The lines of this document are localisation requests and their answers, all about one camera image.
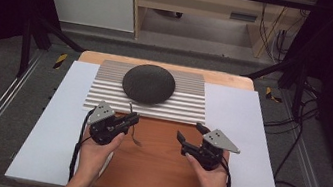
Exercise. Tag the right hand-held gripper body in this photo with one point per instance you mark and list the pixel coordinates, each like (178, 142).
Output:
(210, 152)

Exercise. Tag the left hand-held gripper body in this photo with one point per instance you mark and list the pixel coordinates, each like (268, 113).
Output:
(103, 129)

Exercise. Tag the silver fork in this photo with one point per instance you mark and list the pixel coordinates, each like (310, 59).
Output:
(138, 142)

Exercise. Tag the dark grey round plate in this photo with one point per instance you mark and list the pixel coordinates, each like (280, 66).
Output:
(149, 84)

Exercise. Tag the brown wooden tray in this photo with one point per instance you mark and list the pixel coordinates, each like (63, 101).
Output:
(155, 169)

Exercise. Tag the person's right hand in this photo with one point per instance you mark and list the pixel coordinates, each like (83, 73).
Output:
(213, 182)

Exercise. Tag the person's left hand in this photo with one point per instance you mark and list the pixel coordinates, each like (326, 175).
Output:
(93, 159)

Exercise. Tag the grey striped placemat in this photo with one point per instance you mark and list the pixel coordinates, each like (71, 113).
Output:
(188, 112)

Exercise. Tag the yellow black tape marker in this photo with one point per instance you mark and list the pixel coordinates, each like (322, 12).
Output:
(269, 93)
(60, 61)

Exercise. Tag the black metal stand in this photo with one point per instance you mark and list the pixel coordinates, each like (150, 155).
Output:
(299, 91)
(26, 47)

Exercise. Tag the light wooden desk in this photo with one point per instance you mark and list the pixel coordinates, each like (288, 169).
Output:
(195, 2)

